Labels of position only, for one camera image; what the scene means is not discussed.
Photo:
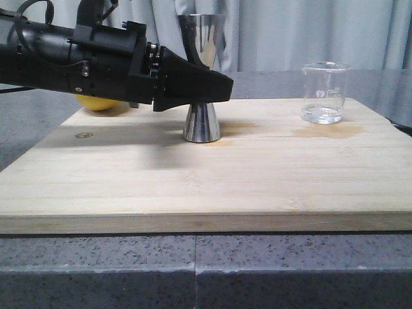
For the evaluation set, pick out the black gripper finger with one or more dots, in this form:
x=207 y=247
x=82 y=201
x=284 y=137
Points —
x=179 y=82
x=190 y=29

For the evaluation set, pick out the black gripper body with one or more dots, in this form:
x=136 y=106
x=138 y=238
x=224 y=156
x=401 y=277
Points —
x=121 y=64

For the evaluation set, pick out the steel double jigger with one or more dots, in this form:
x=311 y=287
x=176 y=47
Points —
x=201 y=123

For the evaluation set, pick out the clear glass beaker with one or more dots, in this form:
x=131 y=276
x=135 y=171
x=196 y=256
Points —
x=325 y=85

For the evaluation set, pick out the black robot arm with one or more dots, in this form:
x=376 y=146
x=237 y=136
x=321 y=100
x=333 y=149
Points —
x=34 y=55

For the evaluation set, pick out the yellow lemon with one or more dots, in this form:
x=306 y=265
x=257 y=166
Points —
x=96 y=103

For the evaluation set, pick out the bamboo cutting board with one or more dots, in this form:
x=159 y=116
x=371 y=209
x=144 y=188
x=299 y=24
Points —
x=130 y=171

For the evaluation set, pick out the black cutting board handle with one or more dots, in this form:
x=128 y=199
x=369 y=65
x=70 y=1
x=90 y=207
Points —
x=405 y=129

